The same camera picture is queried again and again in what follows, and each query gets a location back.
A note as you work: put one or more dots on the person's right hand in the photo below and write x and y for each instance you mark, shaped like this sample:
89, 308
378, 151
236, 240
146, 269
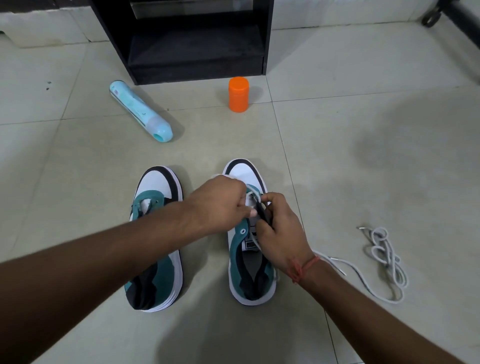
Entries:
285, 236

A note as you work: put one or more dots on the white shoelace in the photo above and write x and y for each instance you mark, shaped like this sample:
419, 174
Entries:
390, 258
335, 265

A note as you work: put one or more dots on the black caster wheel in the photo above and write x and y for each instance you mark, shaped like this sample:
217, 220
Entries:
431, 17

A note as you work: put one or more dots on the teal white unlaced sneaker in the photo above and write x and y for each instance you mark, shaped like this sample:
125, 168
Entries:
159, 270

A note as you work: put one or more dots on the person's left forearm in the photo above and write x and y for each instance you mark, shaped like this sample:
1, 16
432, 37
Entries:
86, 270

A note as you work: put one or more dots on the teal white laced sneaker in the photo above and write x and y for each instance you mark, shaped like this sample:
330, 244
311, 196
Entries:
249, 279

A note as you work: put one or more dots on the person's left thumb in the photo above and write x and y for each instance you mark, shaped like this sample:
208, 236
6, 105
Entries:
248, 213

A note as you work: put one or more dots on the black furniture frame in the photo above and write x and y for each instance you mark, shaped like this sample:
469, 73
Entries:
463, 15

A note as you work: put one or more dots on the person's right thumb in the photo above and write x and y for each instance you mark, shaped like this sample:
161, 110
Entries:
261, 238

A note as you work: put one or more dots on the person's left hand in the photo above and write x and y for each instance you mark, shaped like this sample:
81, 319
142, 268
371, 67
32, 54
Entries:
213, 204

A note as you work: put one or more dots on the orange plastic jar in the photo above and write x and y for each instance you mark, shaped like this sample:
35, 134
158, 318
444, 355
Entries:
239, 95

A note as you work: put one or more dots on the person's right forearm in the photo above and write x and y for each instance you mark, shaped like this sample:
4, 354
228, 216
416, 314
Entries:
360, 318

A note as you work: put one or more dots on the black shelf cabinet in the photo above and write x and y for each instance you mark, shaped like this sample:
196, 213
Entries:
195, 52

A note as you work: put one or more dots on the light blue bottle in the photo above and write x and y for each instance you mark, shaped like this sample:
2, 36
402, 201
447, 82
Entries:
144, 112

